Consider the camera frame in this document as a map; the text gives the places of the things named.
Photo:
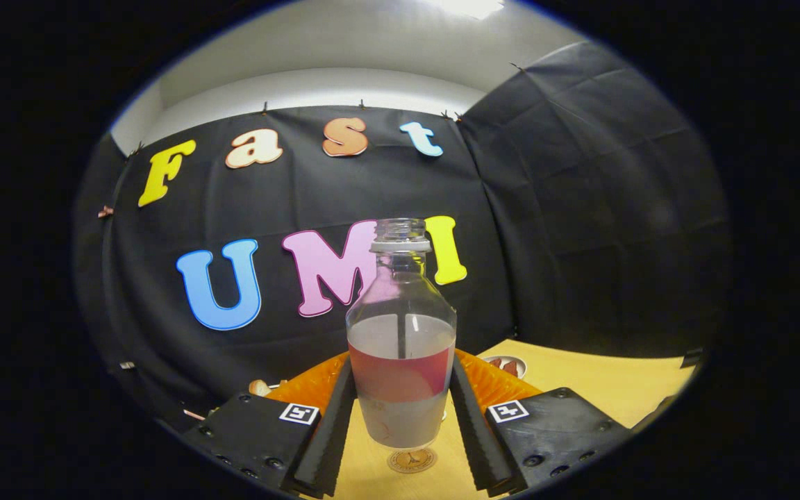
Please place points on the toast slice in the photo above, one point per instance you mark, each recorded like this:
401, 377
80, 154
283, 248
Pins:
259, 387

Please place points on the black backdrop cloth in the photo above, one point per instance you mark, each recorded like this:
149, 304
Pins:
580, 208

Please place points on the small white plate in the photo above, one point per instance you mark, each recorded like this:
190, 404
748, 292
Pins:
519, 371

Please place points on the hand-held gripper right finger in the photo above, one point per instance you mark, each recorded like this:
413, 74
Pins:
473, 430

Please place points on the clear juice bottle red label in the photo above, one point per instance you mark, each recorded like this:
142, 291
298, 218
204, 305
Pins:
400, 375

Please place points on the copper clip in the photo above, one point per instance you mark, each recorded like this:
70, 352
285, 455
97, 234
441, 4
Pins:
105, 212

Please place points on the wooden table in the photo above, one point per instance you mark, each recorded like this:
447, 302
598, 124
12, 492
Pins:
601, 382

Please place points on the round wooden coaster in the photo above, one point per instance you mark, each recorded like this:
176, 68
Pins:
412, 461

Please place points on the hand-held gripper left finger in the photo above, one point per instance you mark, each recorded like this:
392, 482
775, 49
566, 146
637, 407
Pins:
334, 430

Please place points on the red sausage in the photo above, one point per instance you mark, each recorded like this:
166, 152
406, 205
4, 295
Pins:
504, 364

